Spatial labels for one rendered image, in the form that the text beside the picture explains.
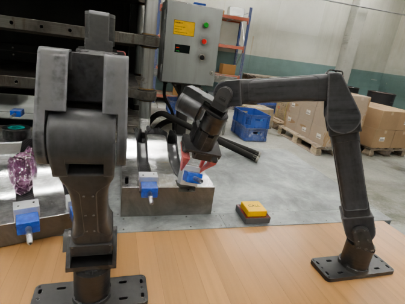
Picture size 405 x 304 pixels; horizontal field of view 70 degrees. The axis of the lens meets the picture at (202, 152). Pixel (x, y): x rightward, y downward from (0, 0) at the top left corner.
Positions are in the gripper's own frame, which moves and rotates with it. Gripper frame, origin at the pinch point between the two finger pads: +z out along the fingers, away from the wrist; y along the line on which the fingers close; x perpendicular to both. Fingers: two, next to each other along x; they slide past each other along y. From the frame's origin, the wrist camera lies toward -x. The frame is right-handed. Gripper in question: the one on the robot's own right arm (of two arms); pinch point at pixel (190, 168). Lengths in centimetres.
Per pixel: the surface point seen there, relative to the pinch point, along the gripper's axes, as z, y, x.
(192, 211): 10.7, -3.7, 6.2
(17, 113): 43, 62, -64
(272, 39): 102, -329, -651
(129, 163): 13.5, 15.0, -12.0
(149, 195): 3.2, 10.9, 9.1
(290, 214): 6.0, -35.6, 6.2
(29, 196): 14.6, 38.9, 5.0
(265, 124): 146, -211, -297
